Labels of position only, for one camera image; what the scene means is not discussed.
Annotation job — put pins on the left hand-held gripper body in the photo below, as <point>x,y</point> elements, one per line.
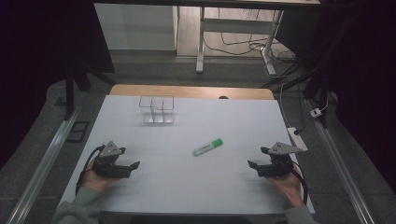
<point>109,163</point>

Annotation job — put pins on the white table mat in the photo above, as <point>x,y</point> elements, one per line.
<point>186,186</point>

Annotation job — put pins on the clear acrylic organizer box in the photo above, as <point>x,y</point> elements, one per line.
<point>156,109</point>

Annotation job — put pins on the white desk frame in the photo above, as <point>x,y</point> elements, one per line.
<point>233,25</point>

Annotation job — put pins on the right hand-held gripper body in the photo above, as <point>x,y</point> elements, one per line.
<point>277,163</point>

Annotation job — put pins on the dark curtain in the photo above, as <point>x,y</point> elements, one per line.
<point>37,62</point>
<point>367,77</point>

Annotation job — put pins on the person's left hand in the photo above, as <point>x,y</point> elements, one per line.
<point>93,183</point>

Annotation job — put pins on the person's right hand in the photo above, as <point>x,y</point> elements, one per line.
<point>288,188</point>

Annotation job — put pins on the green highlighter pen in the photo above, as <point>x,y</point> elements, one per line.
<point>208,147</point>

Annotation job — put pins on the aluminium floor rail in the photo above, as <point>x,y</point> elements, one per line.
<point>341,172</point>
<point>40,169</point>

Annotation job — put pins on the black metal stand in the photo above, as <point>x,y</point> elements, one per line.
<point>70,90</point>
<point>320,81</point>

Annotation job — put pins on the black floor socket plate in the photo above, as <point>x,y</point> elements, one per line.
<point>77,131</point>

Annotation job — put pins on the white power strip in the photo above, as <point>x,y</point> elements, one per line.
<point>297,138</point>

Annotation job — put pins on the small white adapter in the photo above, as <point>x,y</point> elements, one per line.
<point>316,112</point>

